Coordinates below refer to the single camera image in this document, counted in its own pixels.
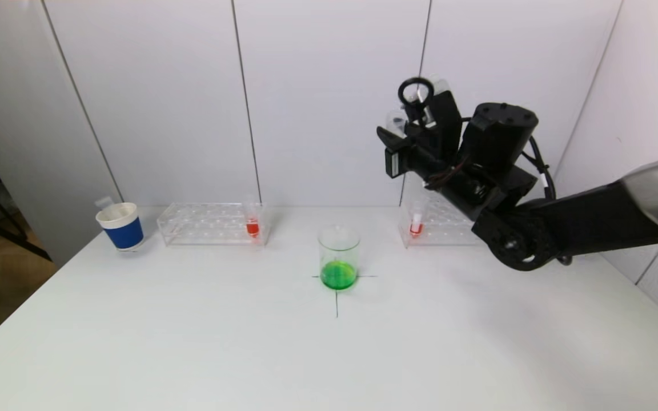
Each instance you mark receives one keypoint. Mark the test tube with orange-red pigment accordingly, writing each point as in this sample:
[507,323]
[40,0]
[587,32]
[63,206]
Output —
[253,229]

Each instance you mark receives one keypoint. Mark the white-labelled test tube red pigment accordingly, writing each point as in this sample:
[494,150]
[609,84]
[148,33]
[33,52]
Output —
[416,228]

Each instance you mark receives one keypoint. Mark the clear acrylic test tube rack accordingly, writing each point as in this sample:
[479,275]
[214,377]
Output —
[437,231]
[215,231]

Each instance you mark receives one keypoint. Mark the test tube with blue pigment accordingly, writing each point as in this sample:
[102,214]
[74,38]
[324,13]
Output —
[105,203]

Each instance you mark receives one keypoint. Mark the blue and white paper cup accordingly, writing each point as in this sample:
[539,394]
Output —
[124,235]

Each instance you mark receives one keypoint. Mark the test tube with yellow pigment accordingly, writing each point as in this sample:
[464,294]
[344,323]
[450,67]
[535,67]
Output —
[396,120]

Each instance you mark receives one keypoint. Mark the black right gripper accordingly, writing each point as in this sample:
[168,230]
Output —
[393,160]

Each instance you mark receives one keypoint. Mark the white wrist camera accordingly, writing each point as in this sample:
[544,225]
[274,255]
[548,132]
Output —
[446,114]

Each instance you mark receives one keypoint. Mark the clear glass beaker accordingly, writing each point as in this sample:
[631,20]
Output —
[338,268]

